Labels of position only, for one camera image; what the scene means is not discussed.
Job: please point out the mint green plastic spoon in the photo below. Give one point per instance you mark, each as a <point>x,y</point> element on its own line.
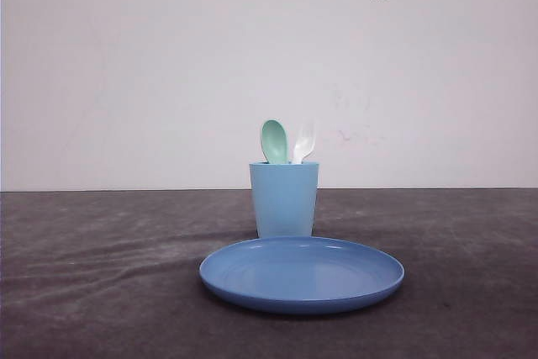
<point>274,142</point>

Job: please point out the white plastic fork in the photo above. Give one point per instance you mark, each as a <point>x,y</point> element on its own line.
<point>305,142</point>

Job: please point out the light blue plastic cup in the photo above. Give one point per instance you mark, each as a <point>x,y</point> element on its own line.
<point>284,198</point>

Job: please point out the blue plastic plate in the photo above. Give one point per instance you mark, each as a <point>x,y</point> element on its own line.
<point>301,275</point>

